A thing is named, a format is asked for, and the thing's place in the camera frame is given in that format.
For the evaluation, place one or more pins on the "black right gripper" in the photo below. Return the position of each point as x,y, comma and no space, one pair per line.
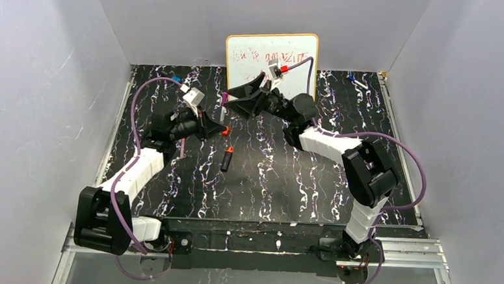
260,99

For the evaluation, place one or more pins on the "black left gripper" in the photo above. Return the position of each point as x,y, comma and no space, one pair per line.
202,126

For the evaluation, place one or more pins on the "orange highlighter cap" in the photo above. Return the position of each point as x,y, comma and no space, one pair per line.
226,131

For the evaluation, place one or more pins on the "pink marker pen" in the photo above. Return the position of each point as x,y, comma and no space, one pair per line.
182,148

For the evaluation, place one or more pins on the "black orange highlighter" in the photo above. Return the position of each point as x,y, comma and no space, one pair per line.
227,158

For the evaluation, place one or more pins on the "white green-tipped pen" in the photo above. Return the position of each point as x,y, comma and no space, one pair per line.
222,115

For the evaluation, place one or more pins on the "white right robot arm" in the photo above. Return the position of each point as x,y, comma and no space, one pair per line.
369,170

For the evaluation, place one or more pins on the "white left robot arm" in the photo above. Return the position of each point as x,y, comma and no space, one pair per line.
103,220

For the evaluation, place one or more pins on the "white blue pen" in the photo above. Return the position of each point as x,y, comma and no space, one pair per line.
358,83

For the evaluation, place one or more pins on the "orange framed whiteboard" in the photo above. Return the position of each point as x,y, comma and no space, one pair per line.
288,61

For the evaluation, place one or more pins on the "blue black marker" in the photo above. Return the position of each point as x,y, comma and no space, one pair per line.
171,76

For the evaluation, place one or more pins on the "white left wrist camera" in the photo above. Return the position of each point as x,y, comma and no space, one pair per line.
192,97

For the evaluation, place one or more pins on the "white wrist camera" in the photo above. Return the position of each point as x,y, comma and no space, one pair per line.
276,73
192,97

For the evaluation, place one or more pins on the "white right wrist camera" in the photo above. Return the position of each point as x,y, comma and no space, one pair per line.
276,73

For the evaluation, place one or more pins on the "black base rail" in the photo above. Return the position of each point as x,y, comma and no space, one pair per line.
267,246

